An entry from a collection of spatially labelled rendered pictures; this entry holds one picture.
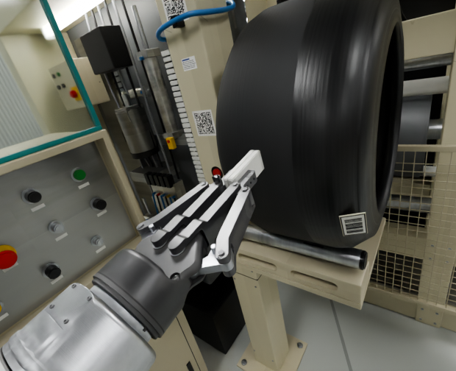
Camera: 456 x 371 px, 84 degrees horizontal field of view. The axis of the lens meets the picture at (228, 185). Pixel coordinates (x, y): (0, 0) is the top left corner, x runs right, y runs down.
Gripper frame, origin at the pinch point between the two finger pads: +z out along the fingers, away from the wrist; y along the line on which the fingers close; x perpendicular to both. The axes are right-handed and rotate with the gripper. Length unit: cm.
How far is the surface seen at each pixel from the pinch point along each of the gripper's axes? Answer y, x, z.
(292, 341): 26, 128, 28
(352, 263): -7.9, 35.4, 17.3
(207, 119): 32.0, 4.6, 29.6
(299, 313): 30, 132, 45
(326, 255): -2.1, 35.3, 17.3
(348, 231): -9.1, 19.2, 11.5
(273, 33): 4.3, -12.4, 23.3
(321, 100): -5.7, -3.5, 14.1
